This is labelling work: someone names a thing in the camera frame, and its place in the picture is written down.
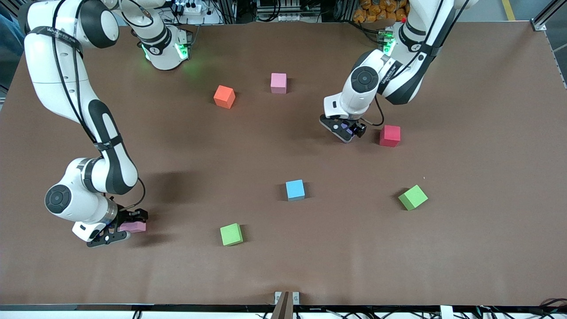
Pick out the red foam cube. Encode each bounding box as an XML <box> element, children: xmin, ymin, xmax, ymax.
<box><xmin>380</xmin><ymin>125</ymin><xmax>401</xmax><ymax>148</ymax></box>

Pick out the green foam cube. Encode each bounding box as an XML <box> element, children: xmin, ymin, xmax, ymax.
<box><xmin>398</xmin><ymin>185</ymin><xmax>429</xmax><ymax>211</ymax></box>
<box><xmin>220</xmin><ymin>223</ymin><xmax>244</xmax><ymax>246</ymax></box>

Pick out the paper table cover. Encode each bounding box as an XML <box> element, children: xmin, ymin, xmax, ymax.
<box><xmin>0</xmin><ymin>21</ymin><xmax>567</xmax><ymax>307</ymax></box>

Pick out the blue foam cube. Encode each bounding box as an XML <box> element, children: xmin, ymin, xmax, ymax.
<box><xmin>285</xmin><ymin>179</ymin><xmax>306</xmax><ymax>202</ymax></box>

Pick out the orange packaged goods pile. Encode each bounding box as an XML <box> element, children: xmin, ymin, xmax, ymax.
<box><xmin>353</xmin><ymin>0</ymin><xmax>409</xmax><ymax>23</ymax></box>

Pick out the equipment rack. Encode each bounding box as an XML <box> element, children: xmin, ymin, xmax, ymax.
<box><xmin>256</xmin><ymin>0</ymin><xmax>326</xmax><ymax>22</ymax></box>

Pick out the orange foam cube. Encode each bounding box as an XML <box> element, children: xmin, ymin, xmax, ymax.
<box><xmin>214</xmin><ymin>85</ymin><xmax>236</xmax><ymax>109</ymax></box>

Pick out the white power strip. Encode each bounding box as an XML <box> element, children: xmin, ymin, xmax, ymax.
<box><xmin>175</xmin><ymin>0</ymin><xmax>204</xmax><ymax>16</ymax></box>

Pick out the person in blue clothing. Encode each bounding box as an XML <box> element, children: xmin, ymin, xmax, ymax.
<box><xmin>0</xmin><ymin>11</ymin><xmax>25</xmax><ymax>45</ymax></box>

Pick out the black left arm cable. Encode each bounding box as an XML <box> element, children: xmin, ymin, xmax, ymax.
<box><xmin>373</xmin><ymin>95</ymin><xmax>385</xmax><ymax>128</ymax></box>

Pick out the metal mounting bracket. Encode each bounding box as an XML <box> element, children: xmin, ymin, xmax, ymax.
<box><xmin>274</xmin><ymin>291</ymin><xmax>300</xmax><ymax>306</ymax></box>

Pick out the brown camera post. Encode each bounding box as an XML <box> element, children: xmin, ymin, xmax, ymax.
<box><xmin>271</xmin><ymin>291</ymin><xmax>295</xmax><ymax>319</ymax></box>

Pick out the aluminium frame profile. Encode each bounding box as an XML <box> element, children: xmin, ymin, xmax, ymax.
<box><xmin>531</xmin><ymin>0</ymin><xmax>567</xmax><ymax>32</ymax></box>

